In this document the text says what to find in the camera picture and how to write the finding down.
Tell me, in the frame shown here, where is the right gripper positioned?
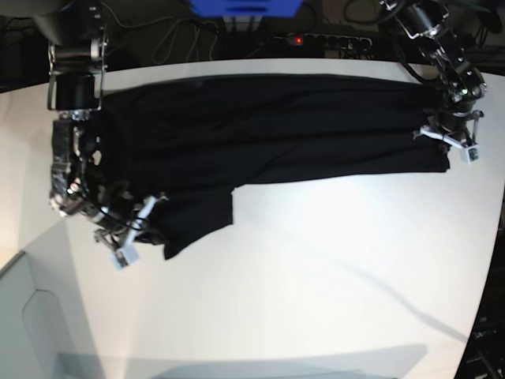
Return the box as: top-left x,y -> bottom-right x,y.
88,189 -> 168,249

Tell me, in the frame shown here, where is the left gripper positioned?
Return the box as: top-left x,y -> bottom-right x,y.
413,110 -> 484,151

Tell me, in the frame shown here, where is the black T-shirt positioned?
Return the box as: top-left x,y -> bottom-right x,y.
91,75 -> 450,258

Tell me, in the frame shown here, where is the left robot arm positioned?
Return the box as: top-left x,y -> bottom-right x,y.
380,1 -> 487,162

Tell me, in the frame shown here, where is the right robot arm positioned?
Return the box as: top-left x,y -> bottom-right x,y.
26,1 -> 167,251

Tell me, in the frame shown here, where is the blue box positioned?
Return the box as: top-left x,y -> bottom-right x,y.
189,0 -> 303,17

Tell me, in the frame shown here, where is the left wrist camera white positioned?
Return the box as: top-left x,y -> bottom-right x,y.
461,144 -> 481,164

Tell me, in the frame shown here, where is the white power strip red switch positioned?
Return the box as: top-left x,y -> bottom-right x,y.
286,33 -> 372,51

